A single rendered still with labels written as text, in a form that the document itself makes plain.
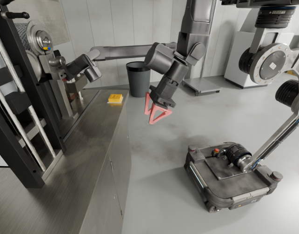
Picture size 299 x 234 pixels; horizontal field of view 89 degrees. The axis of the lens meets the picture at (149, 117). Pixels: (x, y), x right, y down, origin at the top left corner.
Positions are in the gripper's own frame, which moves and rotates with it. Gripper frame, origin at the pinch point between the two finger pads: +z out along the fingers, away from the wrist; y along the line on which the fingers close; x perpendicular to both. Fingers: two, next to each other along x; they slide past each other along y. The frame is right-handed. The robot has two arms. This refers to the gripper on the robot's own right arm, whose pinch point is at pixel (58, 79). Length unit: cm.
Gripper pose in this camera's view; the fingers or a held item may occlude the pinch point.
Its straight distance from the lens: 92.6
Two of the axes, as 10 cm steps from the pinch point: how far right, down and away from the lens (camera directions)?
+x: -5.0, -7.3, -4.7
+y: 0.2, -5.5, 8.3
